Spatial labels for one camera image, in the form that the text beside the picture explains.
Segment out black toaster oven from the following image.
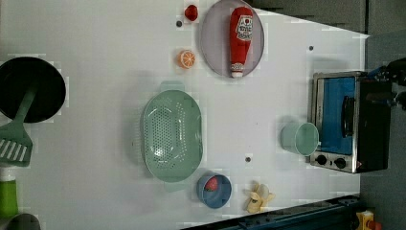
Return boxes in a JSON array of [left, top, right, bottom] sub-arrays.
[[309, 71, 392, 173]]

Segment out orange slice toy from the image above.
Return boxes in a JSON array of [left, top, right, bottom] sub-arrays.
[[177, 50, 195, 69]]

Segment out peeled banana toy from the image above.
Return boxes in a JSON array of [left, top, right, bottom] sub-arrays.
[[246, 183, 276, 214]]

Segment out red ketchup bottle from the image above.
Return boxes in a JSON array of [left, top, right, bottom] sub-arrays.
[[229, 7, 253, 78]]

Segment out red strawberry in bowl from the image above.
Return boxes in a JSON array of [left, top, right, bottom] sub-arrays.
[[204, 176, 218, 192]]

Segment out black frying pan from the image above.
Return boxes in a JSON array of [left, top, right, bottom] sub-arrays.
[[0, 57, 66, 124]]

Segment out green squeeze bottle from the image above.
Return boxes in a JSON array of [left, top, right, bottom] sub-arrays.
[[0, 168, 18, 219]]

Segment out green slotted spatula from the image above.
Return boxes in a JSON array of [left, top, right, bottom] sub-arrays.
[[0, 86, 37, 167]]

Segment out grey round plate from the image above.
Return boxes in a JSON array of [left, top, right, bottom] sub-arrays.
[[200, 0, 264, 78]]

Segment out green plastic strainer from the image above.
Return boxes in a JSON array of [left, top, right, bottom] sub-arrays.
[[142, 80, 203, 193]]

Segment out yellow red toy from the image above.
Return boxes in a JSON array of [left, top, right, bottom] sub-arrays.
[[356, 211, 382, 230]]

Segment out blue small bowl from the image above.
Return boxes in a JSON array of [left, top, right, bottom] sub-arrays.
[[196, 172, 232, 209]]

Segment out grey metal pot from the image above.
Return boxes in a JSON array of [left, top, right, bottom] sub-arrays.
[[0, 214, 41, 230]]

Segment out green plastic cup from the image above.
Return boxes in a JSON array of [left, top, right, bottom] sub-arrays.
[[281, 123, 319, 156]]

